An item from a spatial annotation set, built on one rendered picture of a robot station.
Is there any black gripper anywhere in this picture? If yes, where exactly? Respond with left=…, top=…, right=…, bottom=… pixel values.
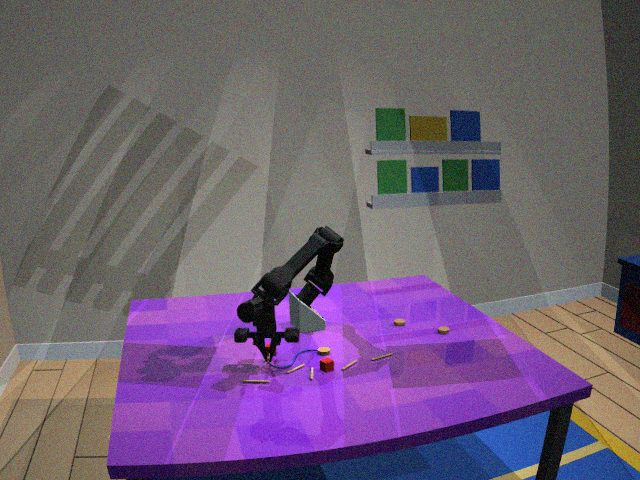
left=234, top=313, right=299, bottom=362

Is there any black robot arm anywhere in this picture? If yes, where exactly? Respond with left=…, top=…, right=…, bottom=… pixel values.
left=236, top=226, right=344, bottom=327

